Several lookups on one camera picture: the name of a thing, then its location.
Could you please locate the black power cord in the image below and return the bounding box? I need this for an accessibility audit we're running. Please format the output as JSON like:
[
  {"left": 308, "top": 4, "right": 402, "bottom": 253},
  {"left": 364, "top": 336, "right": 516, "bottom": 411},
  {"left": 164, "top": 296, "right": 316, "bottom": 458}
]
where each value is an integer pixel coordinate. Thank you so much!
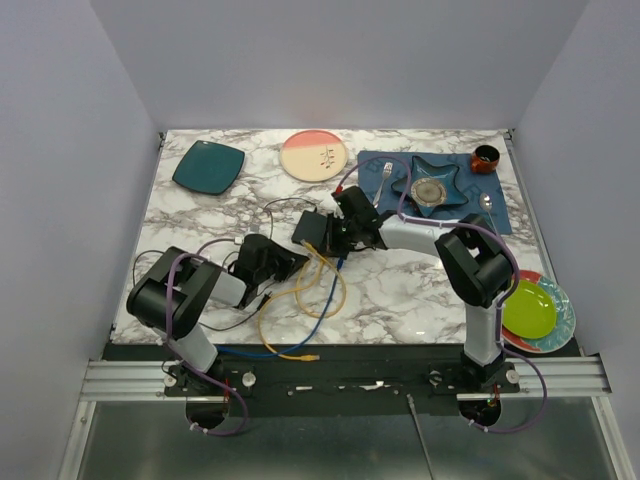
[{"left": 132, "top": 198, "right": 321, "bottom": 332}]

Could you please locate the blue star-shaped dish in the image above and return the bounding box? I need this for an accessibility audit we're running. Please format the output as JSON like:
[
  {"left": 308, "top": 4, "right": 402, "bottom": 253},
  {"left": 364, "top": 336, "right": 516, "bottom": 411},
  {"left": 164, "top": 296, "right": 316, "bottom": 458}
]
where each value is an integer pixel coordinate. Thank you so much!
[{"left": 406, "top": 155, "right": 469, "bottom": 218}]

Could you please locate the light blue patterned plate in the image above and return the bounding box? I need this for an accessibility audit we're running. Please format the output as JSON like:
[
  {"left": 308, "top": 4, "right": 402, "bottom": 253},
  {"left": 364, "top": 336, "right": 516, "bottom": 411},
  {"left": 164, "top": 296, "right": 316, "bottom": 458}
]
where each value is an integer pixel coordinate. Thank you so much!
[{"left": 528, "top": 276, "right": 576, "bottom": 354}]

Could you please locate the silver fork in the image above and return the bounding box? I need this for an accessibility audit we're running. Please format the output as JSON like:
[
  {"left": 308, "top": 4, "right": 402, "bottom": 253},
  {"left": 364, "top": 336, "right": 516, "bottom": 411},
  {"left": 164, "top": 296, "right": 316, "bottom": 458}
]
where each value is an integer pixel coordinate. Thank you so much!
[{"left": 373, "top": 161, "right": 393, "bottom": 209}]

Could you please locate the silver spoon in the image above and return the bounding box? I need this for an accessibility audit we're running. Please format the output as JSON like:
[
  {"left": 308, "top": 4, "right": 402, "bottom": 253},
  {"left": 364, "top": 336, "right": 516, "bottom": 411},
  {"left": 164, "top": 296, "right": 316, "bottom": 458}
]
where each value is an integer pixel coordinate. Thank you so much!
[{"left": 479, "top": 193, "right": 500, "bottom": 236}]

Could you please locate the teal square plate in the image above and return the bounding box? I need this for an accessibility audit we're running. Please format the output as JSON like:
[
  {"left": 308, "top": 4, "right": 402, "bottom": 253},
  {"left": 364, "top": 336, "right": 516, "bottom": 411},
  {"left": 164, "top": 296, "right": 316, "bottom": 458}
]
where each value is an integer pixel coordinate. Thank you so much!
[{"left": 172, "top": 140, "right": 245, "bottom": 196}]

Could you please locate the yellow ethernet cable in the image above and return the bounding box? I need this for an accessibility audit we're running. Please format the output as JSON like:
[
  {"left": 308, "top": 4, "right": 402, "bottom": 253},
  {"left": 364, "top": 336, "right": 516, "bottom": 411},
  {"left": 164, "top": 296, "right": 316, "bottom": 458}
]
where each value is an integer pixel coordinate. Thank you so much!
[
  {"left": 257, "top": 252, "right": 326, "bottom": 362},
  {"left": 294, "top": 240, "right": 348, "bottom": 319}
]

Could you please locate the red rimmed plate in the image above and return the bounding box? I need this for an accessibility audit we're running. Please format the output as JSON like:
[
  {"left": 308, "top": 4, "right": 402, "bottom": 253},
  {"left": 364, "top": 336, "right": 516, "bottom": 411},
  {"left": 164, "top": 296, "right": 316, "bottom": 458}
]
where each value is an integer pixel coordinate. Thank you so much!
[{"left": 502, "top": 270, "right": 542, "bottom": 354}]

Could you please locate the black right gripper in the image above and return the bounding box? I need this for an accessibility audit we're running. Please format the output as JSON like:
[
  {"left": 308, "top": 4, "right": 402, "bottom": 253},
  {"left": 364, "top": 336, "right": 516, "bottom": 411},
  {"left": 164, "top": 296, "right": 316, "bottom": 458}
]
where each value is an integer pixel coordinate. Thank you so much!
[{"left": 318, "top": 212, "right": 360, "bottom": 256}]

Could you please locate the lime green plate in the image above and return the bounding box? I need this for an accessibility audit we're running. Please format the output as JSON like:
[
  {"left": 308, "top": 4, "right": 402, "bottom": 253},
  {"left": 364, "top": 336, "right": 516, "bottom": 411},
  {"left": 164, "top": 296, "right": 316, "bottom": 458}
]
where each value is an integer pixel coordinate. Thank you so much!
[{"left": 502, "top": 280, "right": 557, "bottom": 339}]

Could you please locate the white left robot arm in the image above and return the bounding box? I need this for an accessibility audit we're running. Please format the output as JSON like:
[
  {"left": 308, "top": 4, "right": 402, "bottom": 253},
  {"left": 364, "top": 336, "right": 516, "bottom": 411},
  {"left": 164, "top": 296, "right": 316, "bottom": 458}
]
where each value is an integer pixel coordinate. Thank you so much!
[{"left": 126, "top": 234, "right": 308, "bottom": 395}]

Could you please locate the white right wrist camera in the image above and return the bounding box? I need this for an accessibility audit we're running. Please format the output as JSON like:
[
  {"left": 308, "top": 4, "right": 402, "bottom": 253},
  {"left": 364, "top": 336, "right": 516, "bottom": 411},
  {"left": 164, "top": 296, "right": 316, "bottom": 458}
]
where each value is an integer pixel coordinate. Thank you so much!
[{"left": 333, "top": 197, "right": 344, "bottom": 217}]

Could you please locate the blue ethernet cable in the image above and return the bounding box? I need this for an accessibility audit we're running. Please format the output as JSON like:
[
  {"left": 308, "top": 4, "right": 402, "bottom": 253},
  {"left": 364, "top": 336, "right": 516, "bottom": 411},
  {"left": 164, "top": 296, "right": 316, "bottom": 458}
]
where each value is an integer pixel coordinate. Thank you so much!
[{"left": 214, "top": 257, "right": 347, "bottom": 360}]

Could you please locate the blue cloth placemat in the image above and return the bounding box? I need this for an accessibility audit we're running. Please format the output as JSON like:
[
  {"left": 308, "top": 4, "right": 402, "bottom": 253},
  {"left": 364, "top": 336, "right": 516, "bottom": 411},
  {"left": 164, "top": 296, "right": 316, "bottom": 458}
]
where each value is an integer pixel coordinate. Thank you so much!
[{"left": 358, "top": 151, "right": 513, "bottom": 235}]

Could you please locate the pink and cream round plate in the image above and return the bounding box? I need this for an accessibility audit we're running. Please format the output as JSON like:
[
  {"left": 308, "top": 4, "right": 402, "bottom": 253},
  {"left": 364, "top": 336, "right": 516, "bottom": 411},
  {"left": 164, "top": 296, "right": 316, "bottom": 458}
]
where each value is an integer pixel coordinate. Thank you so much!
[{"left": 279, "top": 129, "right": 348, "bottom": 182}]

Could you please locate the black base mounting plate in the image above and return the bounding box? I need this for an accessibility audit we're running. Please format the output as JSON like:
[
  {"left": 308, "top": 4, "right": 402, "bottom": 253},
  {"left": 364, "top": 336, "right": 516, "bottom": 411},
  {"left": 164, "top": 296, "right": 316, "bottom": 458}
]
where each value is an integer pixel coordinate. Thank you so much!
[{"left": 82, "top": 345, "right": 601, "bottom": 426}]

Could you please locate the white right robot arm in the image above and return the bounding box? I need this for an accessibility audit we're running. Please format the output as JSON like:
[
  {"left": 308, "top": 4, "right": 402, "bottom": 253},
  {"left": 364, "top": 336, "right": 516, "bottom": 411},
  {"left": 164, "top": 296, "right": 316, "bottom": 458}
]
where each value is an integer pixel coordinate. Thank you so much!
[{"left": 321, "top": 186, "right": 516, "bottom": 392}]

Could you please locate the orange-brown mug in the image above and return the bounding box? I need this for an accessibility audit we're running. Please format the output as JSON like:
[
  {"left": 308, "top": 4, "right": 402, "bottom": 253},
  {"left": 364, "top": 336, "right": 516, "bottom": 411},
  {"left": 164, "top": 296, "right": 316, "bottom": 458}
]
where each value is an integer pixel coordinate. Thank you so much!
[{"left": 470, "top": 145, "right": 500, "bottom": 174}]

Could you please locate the black network switch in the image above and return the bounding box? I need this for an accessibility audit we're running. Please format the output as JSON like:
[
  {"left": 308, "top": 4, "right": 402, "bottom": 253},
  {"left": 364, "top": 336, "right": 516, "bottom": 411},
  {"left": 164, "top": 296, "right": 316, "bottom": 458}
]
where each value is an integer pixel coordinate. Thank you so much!
[{"left": 291, "top": 211, "right": 328, "bottom": 249}]

